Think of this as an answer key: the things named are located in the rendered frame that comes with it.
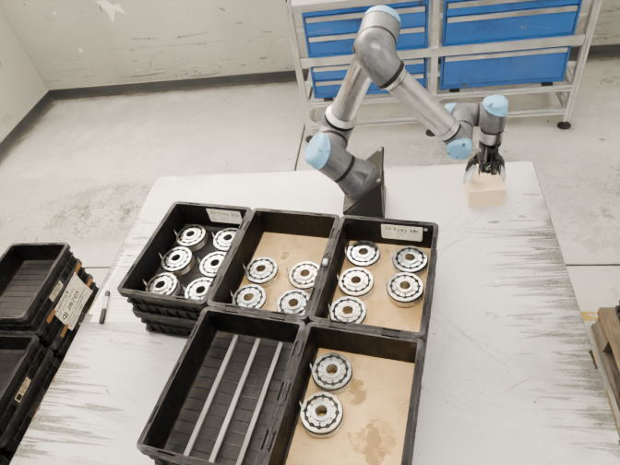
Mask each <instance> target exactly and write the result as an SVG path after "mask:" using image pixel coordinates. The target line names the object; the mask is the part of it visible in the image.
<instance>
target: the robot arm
mask: <svg viewBox="0 0 620 465"><path fill-rule="evenodd" d="M400 30H401V25H400V18H399V15H398V13H397V12H396V11H395V10H394V9H392V8H391V7H388V6H374V7H371V8H370V9H368V10H367V11H366V13H365V14H364V16H363V19H362V24H361V27H360V29H359V31H358V34H357V36H356V38H355V41H354V43H353V46H352V51H353V53H354V56H353V59H352V62H351V64H350V66H349V69H348V71H347V73H346V76H345V78H344V80H343V82H342V84H341V87H340V91H339V93H338V95H337V98H336V100H335V101H334V104H332V105H330V106H329V107H328V108H327V110H326V112H325V113H324V115H323V117H322V119H321V124H320V127H319V129H318V133H317V134H315V135H314V136H313V137H312V139H311V140H310V142H309V145H308V146H307V148H306V150H305V155H304V157H305V160H306V162H307V163H308V164H310V165H311V166H312V167H313V168H314V169H316V170H318V171H319V172H321V173H323V174H324V175H325V176H326V177H327V178H329V179H330V180H332V181H333V182H335V183H336V184H337V185H338V186H339V188H340V189H341V191H342V192H343V193H344V195H345V196H346V197H348V198H349V199H355V198H357V197H359V196H361V195H362V194H363V193H364V192H365V191H366V190H367V188H368V187H369V186H370V184H371V183H372V182H373V180H374V178H375V175H376V166H375V165H374V164H373V163H372V162H370V161H366V160H363V159H360V158H357V157H355V156H353V155H352V154H351V153H350V152H349V151H348V150H347V147H348V142H349V139H350V136H351V133H352V130H353V129H354V127H355V125H356V123H357V117H356V113H357V111H358V109H359V107H360V105H361V103H362V101H363V99H364V96H365V94H366V92H367V90H368V88H369V86H370V84H371V82H372V81H373V82H374V83H375V84H376V85H377V86H378V87H379V88H380V89H386V90H387V91H388V92H389V93H390V94H392V95H393V96H394V97H395V98H396V99H397V100H398V101H399V102H400V103H401V104H402V105H403V106H405V107H406V108H407V109H408V110H409V111H410V112H411V113H412V114H413V115H414V116H415V117H417V118H418V119H419V120H420V121H421V122H422V123H423V124H424V125H425V126H426V127H427V128H428V129H430V130H431V131H432V132H433V133H434V134H435V135H436V136H437V137H438V138H439V139H440V140H442V141H443V142H444V143H445V144H446V145H447V155H448V156H449V157H450V158H452V159H454V160H463V159H466V158H467V157H469V156H470V155H471V149H472V145H473V142H472V135H473V127H474V126H480V127H481V128H480V135H479V139H480V140H479V148H480V149H482V150H478V152H477V153H475V154H474V156H473V157H472V158H470V160H469V161H468V163H467V166H466V168H465V172H464V174H463V184H465V183H466V182H467V181H468V182H470V181H471V179H472V175H473V174H474V172H475V171H476V170H477V165H476V164H477V163H478V164H479V167H478V174H479V176H480V172H481V173H490V174H491V175H496V174H497V173H499V175H501V177H502V179H503V181H504V182H505V180H506V178H507V175H506V168H505V161H504V159H503V157H502V156H501V155H500V154H499V152H498V151H499V147H500V146H501V143H502V140H503V134H504V133H506V130H504V129H505V123H506V118H507V106H508V101H507V98H505V97H504V96H502V95H497V94H493V95H492V96H490V95H489V96H487V97H486V98H485V99H484V100H483V102H480V103H463V102H456V103H447V104H446V105H445V108H444V107H443V106H442V105H441V104H440V103H439V102H438V101H437V100H436V99H435V98H434V97H433V96H432V95H431V94H430V93H429V92H428V91H427V90H426V89H425V88H424V87H423V86H422V85H421V84H420V83H419V82H418V81H417V80H416V79H415V78H414V77H413V76H412V75H411V74H410V73H409V72H408V71H407V70H406V69H405V64H404V63H403V62H402V61H401V60H400V59H399V57H398V55H397V52H396V47H397V42H398V38H399V33H400ZM479 168H480V170H479Z"/></svg>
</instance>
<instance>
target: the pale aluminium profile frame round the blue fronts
mask: <svg viewBox="0 0 620 465"><path fill-rule="evenodd" d="M440 2H441V0H429V22H428V48H418V49H407V50H396V52H397V55H398V57H399V59H412V58H424V57H427V91H428V92H429V93H430V94H431V95H432V96H433V97H434V98H435V99H436V100H437V101H438V102H440V101H442V100H444V99H457V98H471V97H485V96H489V95H490V96H492V95H493V94H497V95H513V94H527V93H541V92H555V93H556V96H557V98H558V100H559V102H560V104H561V106H548V107H532V108H518V109H507V117H523V116H539V115H555V114H562V120H563V122H559V123H558V124H557V127H558V128H560V129H568V128H570V127H571V124H570V123H569V121H570V117H571V114H572V111H573V107H574V103H575V100H576V97H577V93H578V87H579V83H580V81H581V77H582V73H583V70H584V66H585V63H586V60H587V56H588V52H589V48H590V43H591V39H592V36H593V32H594V29H595V26H596V22H597V18H598V16H599V12H600V8H601V5H602V0H583V1H582V5H590V11H589V14H588V17H587V21H586V25H585V29H584V32H583V34H579V35H567V36H557V37H546V38H535V39H525V40H514V41H503V42H482V43H472V44H461V45H449V46H442V42H439V24H440V19H441V18H443V12H442V13H440ZM291 4H292V0H283V5H284V10H285V16H286V20H287V26H288V31H289V36H290V42H291V47H292V56H293V61H294V66H295V72H296V76H297V82H298V87H299V92H300V98H301V103H302V108H303V113H304V122H305V128H306V133H307V135H308V137H307V138H306V139H305V141H306V142H308V143H309V142H310V140H311V139H312V137H313V134H314V131H313V129H318V128H319V127H320V124H321V121H317V120H315V119H314V116H315V111H316V108H318V107H329V106H330V105H332V104H334V101H335V100H336V98H333V97H330V98H324V99H319V100H318V99H315V95H314V89H313V83H312V77H311V71H310V69H309V73H308V77H307V81H304V71H303V67H311V66H333V65H344V64H350V63H351V62H352V59H353V56H354V54H342V55H331V56H321V57H310V58H301V55H300V49H299V44H298V39H297V33H296V32H304V26H302V27H295V22H294V16H293V14H292V9H291ZM432 4H433V14H432ZM287 6H288V8H289V14H288V11H287ZM431 33H432V43H431ZM569 45H580V47H579V51H578V57H577V61H568V62H567V66H566V73H565V79H566V82H561V81H555V82H542V84H530V85H517V86H504V87H491V88H478V89H449V90H439V91H436V89H437V77H440V70H441V64H439V63H438V56H446V55H457V54H478V53H490V52H502V51H513V50H524V49H535V48H546V47H557V46H569ZM571 66H574V67H575V68H574V72H573V70H572V69H571ZM312 89H313V91H312ZM566 91H568V94H567V95H566ZM311 93H312V96H311ZM310 97H311V100H310ZM389 102H399V101H398V100H397V99H396V98H395V97H394V96H393V95H392V94H385V95H372V96H364V99H363V101H362V103H361V104H375V103H389ZM412 123H421V121H420V120H419V119H418V118H417V117H415V116H414V115H398V116H383V117H367V118H357V123H356V125H355V126H365V125H395V124H412Z"/></svg>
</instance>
